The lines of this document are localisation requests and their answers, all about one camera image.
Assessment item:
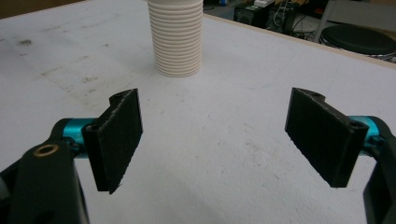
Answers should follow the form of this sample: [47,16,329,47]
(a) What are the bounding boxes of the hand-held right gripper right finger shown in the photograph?
[284,87,396,189]

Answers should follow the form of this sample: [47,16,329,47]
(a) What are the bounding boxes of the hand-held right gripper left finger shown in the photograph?
[49,88,144,195]

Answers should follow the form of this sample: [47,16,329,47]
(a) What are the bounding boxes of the stack of white ribbed cups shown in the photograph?
[147,0,205,78]

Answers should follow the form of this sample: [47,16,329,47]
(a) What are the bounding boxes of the black round stool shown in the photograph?
[319,23,396,61]

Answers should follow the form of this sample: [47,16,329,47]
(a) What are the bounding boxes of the black equipment box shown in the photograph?
[233,3,273,30]

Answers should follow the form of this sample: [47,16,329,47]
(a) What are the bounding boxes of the bundle of cables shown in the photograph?
[270,0,316,41]

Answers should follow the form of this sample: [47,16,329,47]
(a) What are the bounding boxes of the grey chair frame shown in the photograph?
[313,0,396,44]

